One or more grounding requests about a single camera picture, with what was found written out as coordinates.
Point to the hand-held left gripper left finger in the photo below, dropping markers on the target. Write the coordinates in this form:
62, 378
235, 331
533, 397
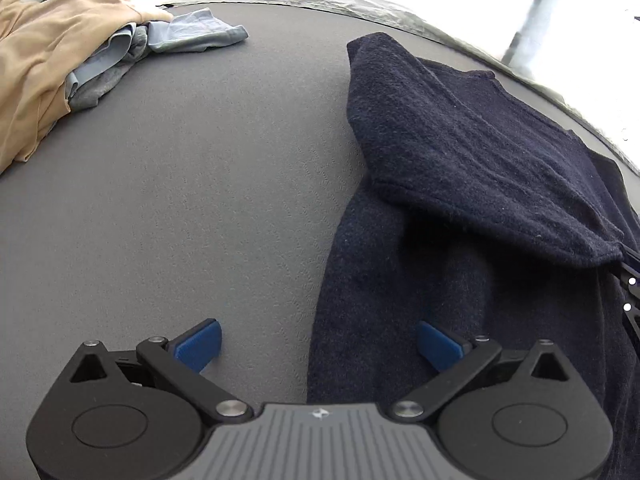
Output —
200, 342

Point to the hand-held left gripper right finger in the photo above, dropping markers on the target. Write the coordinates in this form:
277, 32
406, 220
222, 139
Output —
437, 345

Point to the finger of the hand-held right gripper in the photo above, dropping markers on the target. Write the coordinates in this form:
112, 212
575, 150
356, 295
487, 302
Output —
633, 295

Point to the dark navy knit sweater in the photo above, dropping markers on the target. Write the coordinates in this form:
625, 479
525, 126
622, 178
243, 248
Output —
465, 170

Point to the grey garment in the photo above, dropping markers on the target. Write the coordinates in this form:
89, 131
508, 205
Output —
105, 70

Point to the light blue garment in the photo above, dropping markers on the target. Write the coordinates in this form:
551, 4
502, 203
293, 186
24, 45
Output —
200, 30

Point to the beige garment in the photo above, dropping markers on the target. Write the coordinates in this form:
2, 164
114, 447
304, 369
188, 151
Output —
35, 60

